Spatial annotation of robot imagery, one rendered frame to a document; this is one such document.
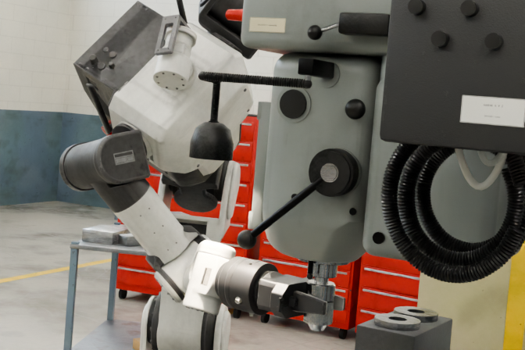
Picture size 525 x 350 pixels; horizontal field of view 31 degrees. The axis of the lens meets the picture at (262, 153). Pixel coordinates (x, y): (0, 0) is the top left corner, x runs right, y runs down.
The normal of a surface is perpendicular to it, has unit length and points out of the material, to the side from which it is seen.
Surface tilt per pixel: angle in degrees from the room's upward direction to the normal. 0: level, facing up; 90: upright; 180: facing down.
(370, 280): 90
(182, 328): 83
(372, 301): 90
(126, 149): 77
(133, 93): 58
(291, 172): 90
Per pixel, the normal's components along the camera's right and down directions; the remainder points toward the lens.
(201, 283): -0.54, -0.32
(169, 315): -0.12, -0.12
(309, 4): -0.44, 0.01
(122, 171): 0.66, -0.14
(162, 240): 0.38, 0.15
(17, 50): 0.90, 0.10
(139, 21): -0.07, -0.49
